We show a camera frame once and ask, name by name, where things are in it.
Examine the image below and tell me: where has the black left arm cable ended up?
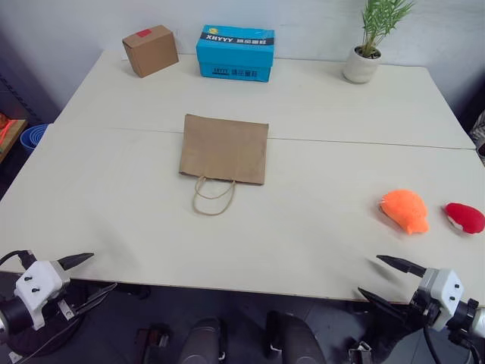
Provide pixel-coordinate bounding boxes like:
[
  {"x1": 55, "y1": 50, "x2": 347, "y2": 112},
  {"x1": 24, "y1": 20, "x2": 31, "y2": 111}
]
[{"x1": 0, "y1": 249, "x2": 37, "y2": 271}]

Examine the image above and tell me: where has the blue plastic bucket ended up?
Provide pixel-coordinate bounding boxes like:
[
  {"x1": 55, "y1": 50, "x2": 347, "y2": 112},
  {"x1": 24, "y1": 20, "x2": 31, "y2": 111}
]
[{"x1": 19, "y1": 124, "x2": 51, "y2": 155}]

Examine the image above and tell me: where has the orange plush toy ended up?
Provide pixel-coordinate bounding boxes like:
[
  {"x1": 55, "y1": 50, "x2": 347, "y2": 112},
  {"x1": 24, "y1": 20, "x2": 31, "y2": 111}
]
[{"x1": 377, "y1": 189, "x2": 430, "y2": 235}]

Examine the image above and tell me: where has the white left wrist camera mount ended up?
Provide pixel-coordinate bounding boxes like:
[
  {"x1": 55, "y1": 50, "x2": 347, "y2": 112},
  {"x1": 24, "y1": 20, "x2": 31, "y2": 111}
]
[{"x1": 14, "y1": 259, "x2": 72, "y2": 331}]

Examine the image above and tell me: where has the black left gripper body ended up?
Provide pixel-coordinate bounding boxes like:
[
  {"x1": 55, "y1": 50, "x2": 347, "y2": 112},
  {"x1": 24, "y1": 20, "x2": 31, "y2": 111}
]
[{"x1": 45, "y1": 262, "x2": 80, "y2": 324}]

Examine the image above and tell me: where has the blue shoe box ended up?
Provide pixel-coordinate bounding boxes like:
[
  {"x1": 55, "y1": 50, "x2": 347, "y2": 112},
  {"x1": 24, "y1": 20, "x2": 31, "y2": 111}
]
[{"x1": 195, "y1": 24, "x2": 277, "y2": 83}]

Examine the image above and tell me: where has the white plant pot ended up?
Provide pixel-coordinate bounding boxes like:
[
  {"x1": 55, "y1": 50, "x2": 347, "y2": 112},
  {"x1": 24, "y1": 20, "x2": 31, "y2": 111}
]
[{"x1": 343, "y1": 45, "x2": 383, "y2": 84}]

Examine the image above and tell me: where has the wooden shelf with orange item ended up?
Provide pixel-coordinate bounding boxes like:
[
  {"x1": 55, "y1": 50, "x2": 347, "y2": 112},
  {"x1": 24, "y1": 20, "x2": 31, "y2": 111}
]
[{"x1": 0, "y1": 111, "x2": 28, "y2": 165}]

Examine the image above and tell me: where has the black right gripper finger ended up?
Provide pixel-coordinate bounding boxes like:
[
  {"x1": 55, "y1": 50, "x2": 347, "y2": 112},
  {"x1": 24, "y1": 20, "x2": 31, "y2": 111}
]
[
  {"x1": 357, "y1": 287, "x2": 416, "y2": 324},
  {"x1": 376, "y1": 254, "x2": 427, "y2": 278}
]

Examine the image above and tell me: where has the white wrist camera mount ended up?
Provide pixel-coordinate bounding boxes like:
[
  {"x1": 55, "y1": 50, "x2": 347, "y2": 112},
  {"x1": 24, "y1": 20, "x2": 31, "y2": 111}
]
[
  {"x1": 418, "y1": 268, "x2": 465, "y2": 333},
  {"x1": 14, "y1": 259, "x2": 72, "y2": 331}
]

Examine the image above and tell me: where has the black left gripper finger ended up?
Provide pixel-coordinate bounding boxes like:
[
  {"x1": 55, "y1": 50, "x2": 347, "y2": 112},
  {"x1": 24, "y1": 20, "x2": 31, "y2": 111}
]
[
  {"x1": 58, "y1": 253, "x2": 95, "y2": 271},
  {"x1": 74, "y1": 282, "x2": 118, "y2": 316}
]

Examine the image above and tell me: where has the red plush toy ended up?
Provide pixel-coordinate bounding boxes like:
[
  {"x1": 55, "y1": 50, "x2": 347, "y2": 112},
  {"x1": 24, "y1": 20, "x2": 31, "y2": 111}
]
[{"x1": 443, "y1": 202, "x2": 485, "y2": 237}]

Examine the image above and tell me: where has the dark grey rounded shape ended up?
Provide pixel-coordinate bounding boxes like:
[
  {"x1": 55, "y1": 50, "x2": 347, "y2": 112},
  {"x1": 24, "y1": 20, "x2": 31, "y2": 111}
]
[
  {"x1": 264, "y1": 310, "x2": 325, "y2": 364},
  {"x1": 177, "y1": 317, "x2": 229, "y2": 364}
]

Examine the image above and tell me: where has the brown paper bag with handles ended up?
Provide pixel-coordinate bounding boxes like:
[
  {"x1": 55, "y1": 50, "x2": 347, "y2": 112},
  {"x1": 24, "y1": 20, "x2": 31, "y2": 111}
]
[{"x1": 178, "y1": 113, "x2": 270, "y2": 218}]

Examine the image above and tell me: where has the brown cardboard box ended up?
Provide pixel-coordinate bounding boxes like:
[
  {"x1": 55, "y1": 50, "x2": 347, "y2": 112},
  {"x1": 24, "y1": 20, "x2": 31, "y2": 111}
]
[{"x1": 121, "y1": 24, "x2": 180, "y2": 79}]

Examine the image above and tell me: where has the black metal rack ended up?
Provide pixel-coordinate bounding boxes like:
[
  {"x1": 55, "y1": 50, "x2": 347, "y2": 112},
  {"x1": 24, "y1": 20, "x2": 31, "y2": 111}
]
[{"x1": 0, "y1": 67, "x2": 43, "y2": 126}]

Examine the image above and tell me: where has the grey patterned object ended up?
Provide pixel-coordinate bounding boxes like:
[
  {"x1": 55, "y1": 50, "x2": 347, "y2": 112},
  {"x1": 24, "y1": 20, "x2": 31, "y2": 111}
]
[{"x1": 469, "y1": 111, "x2": 485, "y2": 168}]

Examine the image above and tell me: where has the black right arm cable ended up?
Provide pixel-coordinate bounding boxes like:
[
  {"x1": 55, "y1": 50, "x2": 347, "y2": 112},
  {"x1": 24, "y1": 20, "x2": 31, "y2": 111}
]
[{"x1": 422, "y1": 325, "x2": 485, "y2": 364}]

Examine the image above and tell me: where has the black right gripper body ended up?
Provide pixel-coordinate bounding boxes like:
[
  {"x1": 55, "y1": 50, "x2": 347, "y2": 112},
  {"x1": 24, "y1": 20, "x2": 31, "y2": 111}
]
[{"x1": 408, "y1": 269, "x2": 443, "y2": 325}]

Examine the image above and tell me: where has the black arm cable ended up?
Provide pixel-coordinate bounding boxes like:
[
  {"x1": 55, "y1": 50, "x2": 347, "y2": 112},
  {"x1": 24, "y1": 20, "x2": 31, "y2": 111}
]
[
  {"x1": 0, "y1": 249, "x2": 37, "y2": 271},
  {"x1": 422, "y1": 325, "x2": 485, "y2": 364}
]

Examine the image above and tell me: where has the green leafy plant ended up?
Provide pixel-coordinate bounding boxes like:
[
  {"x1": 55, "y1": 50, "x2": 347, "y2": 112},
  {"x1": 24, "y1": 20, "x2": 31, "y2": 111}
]
[{"x1": 358, "y1": 0, "x2": 416, "y2": 58}]

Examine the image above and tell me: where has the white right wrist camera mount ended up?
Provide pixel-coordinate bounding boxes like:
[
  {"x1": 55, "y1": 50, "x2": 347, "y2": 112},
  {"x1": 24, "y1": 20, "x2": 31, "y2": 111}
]
[{"x1": 418, "y1": 268, "x2": 465, "y2": 333}]

